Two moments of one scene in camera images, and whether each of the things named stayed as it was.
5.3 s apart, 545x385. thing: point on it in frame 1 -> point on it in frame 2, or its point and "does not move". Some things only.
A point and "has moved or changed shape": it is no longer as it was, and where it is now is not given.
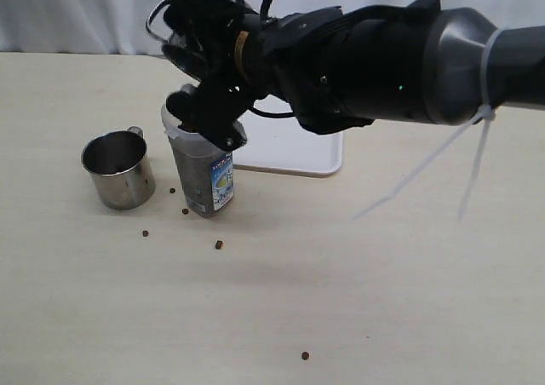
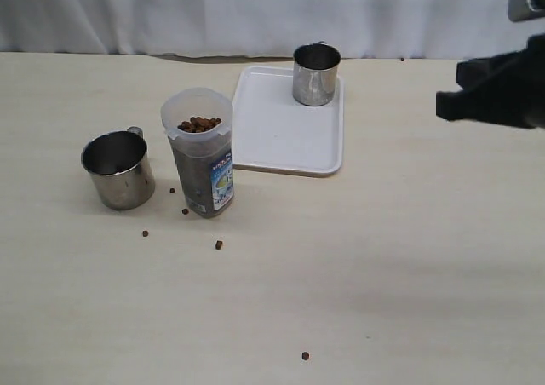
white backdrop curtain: [106, 15] does not move
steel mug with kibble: [197, 22] has moved or changed shape
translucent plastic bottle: [206, 169] does not move
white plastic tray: [282, 144] does not move
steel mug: [119, 165] does not move
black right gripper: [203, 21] -> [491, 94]
